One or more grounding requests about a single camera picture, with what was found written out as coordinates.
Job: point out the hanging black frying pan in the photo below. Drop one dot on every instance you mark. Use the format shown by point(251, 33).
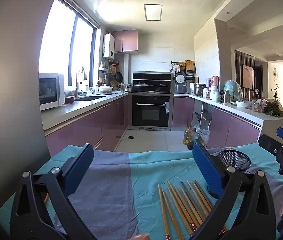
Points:
point(119, 76)

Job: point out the leafy green vegetables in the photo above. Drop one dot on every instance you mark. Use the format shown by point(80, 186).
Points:
point(275, 110)

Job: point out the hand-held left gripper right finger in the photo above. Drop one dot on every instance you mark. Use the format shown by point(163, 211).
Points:
point(206, 170)

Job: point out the white casserole pot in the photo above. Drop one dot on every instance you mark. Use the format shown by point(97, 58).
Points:
point(105, 89)

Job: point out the mint green appliance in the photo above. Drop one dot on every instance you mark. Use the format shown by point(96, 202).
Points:
point(232, 90)

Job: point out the clear food basket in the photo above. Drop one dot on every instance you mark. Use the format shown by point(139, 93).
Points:
point(259, 107)

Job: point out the white microwave oven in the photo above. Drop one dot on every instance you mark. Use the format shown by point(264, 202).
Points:
point(50, 91)

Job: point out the built-in black oven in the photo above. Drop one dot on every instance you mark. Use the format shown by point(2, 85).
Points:
point(151, 110)

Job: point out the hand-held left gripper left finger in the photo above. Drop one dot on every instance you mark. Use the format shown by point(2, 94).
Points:
point(81, 165)

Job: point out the teal and grey tablecloth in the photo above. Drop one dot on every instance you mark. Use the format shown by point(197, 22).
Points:
point(111, 192)

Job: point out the black range hood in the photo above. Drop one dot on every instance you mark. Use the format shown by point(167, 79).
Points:
point(152, 76)

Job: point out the dark cooking oil bottle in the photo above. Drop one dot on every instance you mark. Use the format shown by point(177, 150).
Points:
point(193, 140)

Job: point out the pink wall picture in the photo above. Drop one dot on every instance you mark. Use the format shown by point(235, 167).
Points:
point(248, 76)

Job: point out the person's left hand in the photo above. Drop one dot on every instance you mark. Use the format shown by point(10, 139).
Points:
point(140, 237)

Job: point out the black lidded wok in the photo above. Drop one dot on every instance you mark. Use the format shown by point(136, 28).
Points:
point(161, 88)
point(142, 87)

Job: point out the short pink base cabinets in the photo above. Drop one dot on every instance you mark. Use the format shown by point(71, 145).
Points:
point(231, 127)

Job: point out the wooden cutting board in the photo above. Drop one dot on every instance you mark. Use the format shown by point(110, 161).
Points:
point(189, 65)

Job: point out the white wall water heater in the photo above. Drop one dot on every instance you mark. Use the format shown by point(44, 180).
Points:
point(108, 46)

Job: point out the dark red bowl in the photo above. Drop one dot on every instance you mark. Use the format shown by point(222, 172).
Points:
point(69, 100)

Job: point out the black mesh utensil holder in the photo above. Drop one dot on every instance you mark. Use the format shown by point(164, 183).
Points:
point(234, 160)

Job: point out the steel thermos flask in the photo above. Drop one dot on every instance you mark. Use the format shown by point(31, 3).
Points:
point(227, 97)

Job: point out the long pink base cabinets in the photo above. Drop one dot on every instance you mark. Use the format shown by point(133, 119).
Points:
point(81, 127)

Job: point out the bunch of wooden chopsticks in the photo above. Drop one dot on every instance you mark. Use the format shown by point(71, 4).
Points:
point(179, 205)

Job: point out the stainless steel pot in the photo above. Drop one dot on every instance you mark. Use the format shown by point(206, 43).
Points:
point(199, 89)

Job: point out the rectangular ceiling light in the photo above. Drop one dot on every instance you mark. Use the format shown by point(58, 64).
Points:
point(153, 12)

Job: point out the white bowl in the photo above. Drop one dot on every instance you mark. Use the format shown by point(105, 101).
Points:
point(243, 104)

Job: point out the small steel kettle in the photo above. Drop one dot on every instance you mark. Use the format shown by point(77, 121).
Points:
point(128, 88)

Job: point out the kitchen window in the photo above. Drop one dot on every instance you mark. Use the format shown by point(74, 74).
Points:
point(56, 42)

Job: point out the pink kettle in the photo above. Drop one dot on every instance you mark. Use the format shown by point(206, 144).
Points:
point(215, 81)

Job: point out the pink wall cabinet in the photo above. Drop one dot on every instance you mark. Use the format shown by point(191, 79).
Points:
point(126, 41)

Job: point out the grey refrigerator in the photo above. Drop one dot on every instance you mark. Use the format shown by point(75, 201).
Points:
point(11, 80)

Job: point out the white rice cooker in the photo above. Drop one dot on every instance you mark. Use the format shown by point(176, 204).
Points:
point(180, 82)

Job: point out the woven basket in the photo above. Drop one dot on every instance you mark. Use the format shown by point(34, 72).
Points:
point(114, 84)

